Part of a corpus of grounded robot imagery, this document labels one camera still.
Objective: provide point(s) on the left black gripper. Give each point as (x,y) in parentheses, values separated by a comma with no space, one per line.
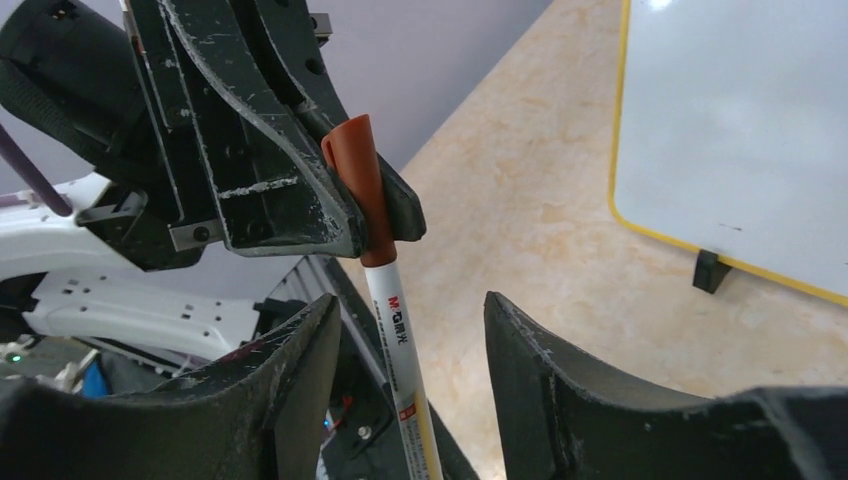
(206,121)

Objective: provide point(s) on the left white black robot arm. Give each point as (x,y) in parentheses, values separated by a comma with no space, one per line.
(58,279)

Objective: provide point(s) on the black whiteboard foot clip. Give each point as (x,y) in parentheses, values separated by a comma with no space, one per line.
(709,271)

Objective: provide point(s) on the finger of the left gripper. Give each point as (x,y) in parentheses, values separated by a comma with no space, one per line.
(284,43)

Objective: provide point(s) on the yellow framed whiteboard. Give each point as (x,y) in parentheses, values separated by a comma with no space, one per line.
(730,135)

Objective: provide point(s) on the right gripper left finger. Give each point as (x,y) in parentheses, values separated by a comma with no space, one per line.
(256,413)

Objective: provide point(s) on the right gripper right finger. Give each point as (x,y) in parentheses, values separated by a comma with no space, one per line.
(564,414)

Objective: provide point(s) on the white marker pen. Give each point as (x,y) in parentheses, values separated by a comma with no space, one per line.
(404,372)

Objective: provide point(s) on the brown marker cap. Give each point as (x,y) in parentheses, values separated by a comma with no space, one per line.
(350,150)

